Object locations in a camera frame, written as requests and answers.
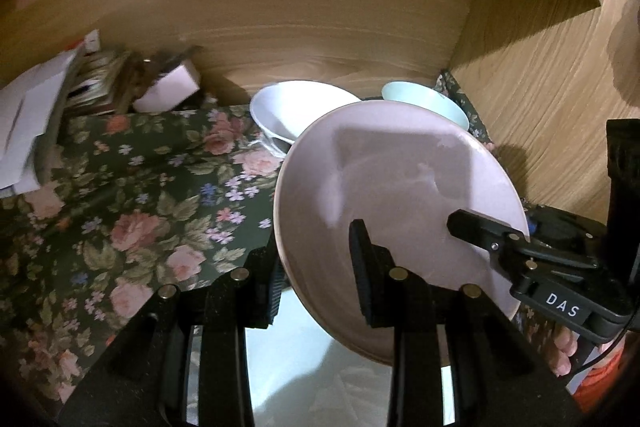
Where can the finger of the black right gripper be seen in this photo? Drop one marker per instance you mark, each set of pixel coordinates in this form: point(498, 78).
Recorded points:
point(564, 237)
point(487, 234)

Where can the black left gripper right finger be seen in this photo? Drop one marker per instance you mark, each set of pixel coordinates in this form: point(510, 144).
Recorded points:
point(377, 277)

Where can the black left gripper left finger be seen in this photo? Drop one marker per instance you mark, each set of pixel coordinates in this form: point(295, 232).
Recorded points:
point(257, 287)

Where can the pale green plate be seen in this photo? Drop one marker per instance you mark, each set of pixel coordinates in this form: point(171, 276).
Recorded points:
point(300, 376)

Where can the pink round plate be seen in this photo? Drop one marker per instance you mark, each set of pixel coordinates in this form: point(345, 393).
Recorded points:
point(402, 170)

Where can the light green bowl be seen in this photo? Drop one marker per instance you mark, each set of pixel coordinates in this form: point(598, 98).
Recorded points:
point(415, 94)

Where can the white deep bowl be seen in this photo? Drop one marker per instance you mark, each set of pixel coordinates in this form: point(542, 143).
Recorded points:
point(284, 110)

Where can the orange right sleeve forearm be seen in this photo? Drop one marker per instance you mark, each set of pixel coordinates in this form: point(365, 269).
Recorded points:
point(601, 378)

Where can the right hand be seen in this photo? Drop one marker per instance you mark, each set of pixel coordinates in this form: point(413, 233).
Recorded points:
point(563, 344)

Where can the dark floral cloth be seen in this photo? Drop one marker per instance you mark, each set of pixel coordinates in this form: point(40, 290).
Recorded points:
point(135, 202)

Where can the small white carton box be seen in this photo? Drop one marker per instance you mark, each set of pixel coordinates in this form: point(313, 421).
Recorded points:
point(170, 90)

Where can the stack of white papers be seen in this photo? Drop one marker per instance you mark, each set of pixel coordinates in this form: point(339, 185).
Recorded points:
point(31, 111)

